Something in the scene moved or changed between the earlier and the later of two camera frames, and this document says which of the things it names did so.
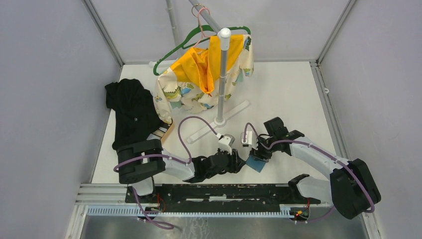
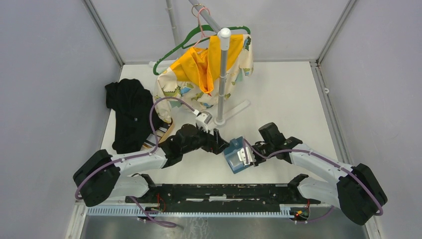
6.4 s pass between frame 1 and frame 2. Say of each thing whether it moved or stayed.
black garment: stayed
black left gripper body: moved
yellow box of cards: stayed
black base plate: stayed
